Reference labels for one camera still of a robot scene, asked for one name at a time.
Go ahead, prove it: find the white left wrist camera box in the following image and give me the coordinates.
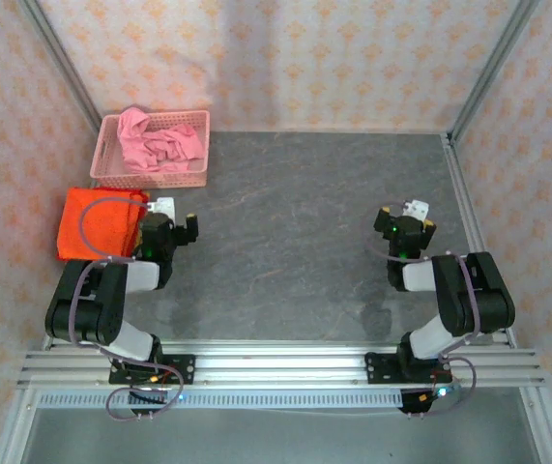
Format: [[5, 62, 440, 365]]
[[152, 196, 178, 219]]

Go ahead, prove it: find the pink t-shirt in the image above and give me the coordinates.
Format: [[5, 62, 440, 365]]
[[117, 106, 207, 174]]

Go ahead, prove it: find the pink plastic basket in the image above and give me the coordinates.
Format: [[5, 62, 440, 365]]
[[90, 109, 211, 189]]

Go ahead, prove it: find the aluminium rail beam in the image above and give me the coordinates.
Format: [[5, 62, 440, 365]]
[[16, 337, 546, 390]]

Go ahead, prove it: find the aluminium table side rail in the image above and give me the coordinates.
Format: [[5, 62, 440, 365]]
[[441, 132, 518, 349], [41, 178, 102, 350]]

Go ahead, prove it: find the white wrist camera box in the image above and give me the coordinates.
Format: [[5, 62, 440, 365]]
[[400, 198, 430, 219], [152, 196, 178, 219]]

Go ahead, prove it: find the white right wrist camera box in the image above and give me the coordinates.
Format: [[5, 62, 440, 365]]
[[400, 198, 430, 219]]

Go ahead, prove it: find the aluminium frame post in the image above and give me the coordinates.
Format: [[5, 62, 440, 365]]
[[448, 0, 541, 144], [17, 0, 103, 132]]

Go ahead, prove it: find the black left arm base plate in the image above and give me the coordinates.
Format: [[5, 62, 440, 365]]
[[108, 355, 196, 387]]

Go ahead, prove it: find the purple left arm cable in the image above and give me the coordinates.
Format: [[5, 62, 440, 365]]
[[70, 196, 185, 422]]

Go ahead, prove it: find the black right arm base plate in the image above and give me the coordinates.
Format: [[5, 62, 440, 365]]
[[364, 352, 452, 387]]

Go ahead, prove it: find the orange folded t-shirt stack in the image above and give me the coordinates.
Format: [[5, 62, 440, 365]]
[[56, 187, 152, 262]]

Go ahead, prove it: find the grey slotted cable duct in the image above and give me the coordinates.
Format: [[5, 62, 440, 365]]
[[38, 390, 405, 411]]

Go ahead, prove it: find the aluminium frame leg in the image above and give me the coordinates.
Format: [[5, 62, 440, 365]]
[[0, 389, 40, 464], [519, 386, 552, 464]]

